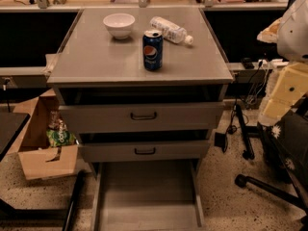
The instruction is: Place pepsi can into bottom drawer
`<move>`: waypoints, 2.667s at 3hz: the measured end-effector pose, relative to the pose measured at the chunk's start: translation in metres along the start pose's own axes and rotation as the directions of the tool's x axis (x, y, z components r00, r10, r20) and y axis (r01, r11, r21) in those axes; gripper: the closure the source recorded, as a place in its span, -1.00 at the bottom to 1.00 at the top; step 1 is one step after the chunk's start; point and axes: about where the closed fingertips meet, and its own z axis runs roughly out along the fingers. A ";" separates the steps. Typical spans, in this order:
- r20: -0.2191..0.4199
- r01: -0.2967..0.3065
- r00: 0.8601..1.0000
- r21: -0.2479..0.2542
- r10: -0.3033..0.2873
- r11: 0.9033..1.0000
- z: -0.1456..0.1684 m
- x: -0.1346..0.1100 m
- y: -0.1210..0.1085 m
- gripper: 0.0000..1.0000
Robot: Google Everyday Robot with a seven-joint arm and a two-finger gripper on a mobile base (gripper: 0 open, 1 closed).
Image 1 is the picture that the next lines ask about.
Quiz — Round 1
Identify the green snack bag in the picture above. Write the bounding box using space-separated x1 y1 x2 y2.
46 129 75 147

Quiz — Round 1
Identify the grey open bottom drawer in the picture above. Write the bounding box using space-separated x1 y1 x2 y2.
90 160 205 231

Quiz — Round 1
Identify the white power strip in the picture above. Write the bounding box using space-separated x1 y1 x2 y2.
258 59 288 69

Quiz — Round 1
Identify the white ceramic bowl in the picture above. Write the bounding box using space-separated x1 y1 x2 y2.
103 13 135 39

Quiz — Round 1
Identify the black office chair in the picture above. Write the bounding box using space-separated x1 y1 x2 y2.
235 98 308 231

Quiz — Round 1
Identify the grey drawer cabinet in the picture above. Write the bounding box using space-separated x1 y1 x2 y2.
46 6 234 178

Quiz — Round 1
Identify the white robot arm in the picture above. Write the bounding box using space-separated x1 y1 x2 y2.
258 0 308 126

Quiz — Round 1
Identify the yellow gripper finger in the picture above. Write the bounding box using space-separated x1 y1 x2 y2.
258 62 308 126

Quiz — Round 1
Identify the blue pepsi can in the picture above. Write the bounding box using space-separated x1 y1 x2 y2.
142 29 164 71

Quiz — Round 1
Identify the brown cardboard box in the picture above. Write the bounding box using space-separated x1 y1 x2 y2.
10 90 78 180

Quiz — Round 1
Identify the grey top drawer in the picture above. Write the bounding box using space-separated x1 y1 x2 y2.
60 102 224 134

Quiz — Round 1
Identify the clear plastic water bottle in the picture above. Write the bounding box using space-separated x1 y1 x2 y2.
150 16 193 45

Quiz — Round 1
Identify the black desk leg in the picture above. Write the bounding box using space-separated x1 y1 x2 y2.
236 104 255 160

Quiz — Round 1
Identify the black power adapter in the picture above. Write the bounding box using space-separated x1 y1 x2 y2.
214 132 227 153

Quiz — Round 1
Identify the grey middle drawer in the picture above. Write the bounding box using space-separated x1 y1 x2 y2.
79 141 210 163

